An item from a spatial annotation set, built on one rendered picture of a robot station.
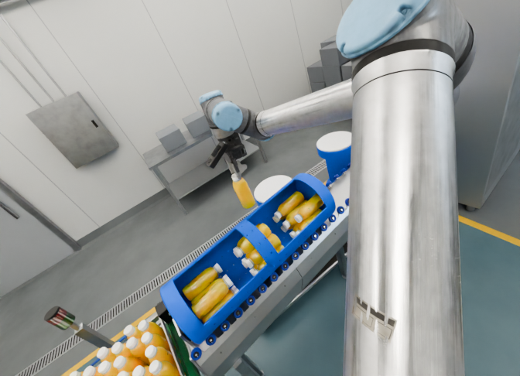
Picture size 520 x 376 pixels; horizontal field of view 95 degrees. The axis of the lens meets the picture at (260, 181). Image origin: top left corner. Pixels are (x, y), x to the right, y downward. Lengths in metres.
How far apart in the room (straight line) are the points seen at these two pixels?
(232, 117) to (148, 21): 3.44
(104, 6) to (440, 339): 4.15
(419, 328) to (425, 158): 0.16
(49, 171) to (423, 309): 4.30
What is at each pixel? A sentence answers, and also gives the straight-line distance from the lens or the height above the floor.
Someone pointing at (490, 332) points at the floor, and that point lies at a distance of 2.22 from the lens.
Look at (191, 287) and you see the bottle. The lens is 1.19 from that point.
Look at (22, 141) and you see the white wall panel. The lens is 4.29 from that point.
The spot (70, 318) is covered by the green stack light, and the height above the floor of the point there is 1.19.
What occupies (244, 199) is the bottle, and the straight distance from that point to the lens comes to 1.12.
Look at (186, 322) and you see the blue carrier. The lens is 1.07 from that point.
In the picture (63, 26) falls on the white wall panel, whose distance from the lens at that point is 4.11.
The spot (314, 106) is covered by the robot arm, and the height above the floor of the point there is 1.75.
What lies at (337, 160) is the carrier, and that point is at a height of 0.95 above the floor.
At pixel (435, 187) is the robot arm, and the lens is 0.29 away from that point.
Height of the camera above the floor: 1.97
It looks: 33 degrees down
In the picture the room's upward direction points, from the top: 23 degrees counter-clockwise
